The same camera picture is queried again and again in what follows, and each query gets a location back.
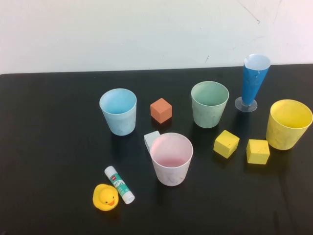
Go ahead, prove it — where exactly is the pink plastic cup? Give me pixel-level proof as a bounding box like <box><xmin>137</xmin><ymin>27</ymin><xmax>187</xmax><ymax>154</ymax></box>
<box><xmin>149</xmin><ymin>132</ymin><xmax>194</xmax><ymax>187</ymax></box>

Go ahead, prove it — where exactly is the blue cone glass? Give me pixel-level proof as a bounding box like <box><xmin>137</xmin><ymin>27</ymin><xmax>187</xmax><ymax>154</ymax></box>
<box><xmin>242</xmin><ymin>53</ymin><xmax>271</xmax><ymax>106</ymax></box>

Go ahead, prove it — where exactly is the green plastic cup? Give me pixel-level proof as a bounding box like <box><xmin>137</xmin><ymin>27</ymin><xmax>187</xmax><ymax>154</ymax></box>
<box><xmin>191</xmin><ymin>81</ymin><xmax>230</xmax><ymax>129</ymax></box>

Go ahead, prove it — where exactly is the white green glue stick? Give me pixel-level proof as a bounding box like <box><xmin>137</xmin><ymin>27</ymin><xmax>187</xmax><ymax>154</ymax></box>
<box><xmin>104</xmin><ymin>165</ymin><xmax>135</xmax><ymax>205</ymax></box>

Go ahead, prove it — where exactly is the yellow foam cube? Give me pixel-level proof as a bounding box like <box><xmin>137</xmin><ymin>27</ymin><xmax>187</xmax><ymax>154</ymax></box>
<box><xmin>246</xmin><ymin>139</ymin><xmax>270</xmax><ymax>165</ymax></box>
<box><xmin>213</xmin><ymin>129</ymin><xmax>240</xmax><ymax>160</ymax></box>

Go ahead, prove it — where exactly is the white foam cube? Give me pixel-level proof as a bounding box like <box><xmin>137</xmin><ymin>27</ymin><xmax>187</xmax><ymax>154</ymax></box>
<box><xmin>143</xmin><ymin>130</ymin><xmax>161</xmax><ymax>150</ymax></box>

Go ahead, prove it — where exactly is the yellow rubber duck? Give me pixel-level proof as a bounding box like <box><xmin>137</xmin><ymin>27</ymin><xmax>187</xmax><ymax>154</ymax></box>
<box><xmin>92</xmin><ymin>184</ymin><xmax>120</xmax><ymax>211</ymax></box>

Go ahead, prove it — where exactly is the yellow plastic cup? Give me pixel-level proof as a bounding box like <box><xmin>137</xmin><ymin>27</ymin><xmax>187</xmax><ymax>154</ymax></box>
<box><xmin>266</xmin><ymin>99</ymin><xmax>313</xmax><ymax>151</ymax></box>

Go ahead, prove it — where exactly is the orange foam cube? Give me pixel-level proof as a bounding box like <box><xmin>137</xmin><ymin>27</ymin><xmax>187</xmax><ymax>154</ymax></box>
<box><xmin>150</xmin><ymin>97</ymin><xmax>173</xmax><ymax>124</ymax></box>

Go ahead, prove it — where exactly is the clear round plastic stand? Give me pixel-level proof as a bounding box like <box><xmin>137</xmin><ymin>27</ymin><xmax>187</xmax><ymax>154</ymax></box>
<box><xmin>234</xmin><ymin>96</ymin><xmax>258</xmax><ymax>113</ymax></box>

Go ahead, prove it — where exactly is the light blue plastic cup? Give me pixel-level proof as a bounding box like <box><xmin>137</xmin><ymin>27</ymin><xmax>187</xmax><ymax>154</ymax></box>
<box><xmin>99</xmin><ymin>88</ymin><xmax>137</xmax><ymax>137</ymax></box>

